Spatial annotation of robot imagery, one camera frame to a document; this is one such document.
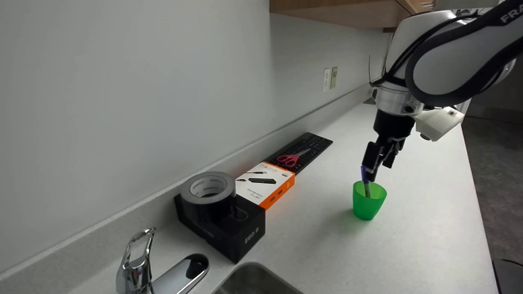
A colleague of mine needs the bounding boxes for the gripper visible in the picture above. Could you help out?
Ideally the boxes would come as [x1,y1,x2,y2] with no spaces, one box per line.
[361,109,416,183]

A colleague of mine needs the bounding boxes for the blue pen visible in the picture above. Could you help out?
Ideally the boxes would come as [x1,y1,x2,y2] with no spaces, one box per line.
[360,165,372,199]

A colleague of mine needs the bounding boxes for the green plastic cup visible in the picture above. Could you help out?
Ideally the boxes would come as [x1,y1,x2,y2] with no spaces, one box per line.
[352,180,388,221]

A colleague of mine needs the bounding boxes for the black keyboard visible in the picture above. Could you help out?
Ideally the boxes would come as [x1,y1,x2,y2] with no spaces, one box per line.
[263,131,334,176]

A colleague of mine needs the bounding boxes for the red scissors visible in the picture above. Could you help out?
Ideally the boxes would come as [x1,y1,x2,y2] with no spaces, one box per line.
[276,148,312,169]

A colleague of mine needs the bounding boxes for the orange and white box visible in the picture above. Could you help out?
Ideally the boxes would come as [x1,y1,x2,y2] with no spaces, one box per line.
[235,161,296,211]

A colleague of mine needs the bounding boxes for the black box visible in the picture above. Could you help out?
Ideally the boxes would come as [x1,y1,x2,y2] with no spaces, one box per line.
[174,191,266,264]

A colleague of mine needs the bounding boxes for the steel sink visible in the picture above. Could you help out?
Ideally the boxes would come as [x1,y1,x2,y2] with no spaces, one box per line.
[212,262,304,294]

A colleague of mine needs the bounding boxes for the roll of grey tape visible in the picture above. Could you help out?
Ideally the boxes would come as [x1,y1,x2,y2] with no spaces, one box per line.
[180,171,237,224]

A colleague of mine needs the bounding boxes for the chrome tap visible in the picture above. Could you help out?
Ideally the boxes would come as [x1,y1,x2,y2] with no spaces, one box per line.
[115,227,210,294]

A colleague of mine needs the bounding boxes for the wooden wall cabinet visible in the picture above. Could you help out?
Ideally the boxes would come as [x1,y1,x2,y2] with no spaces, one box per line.
[269,0,436,30]

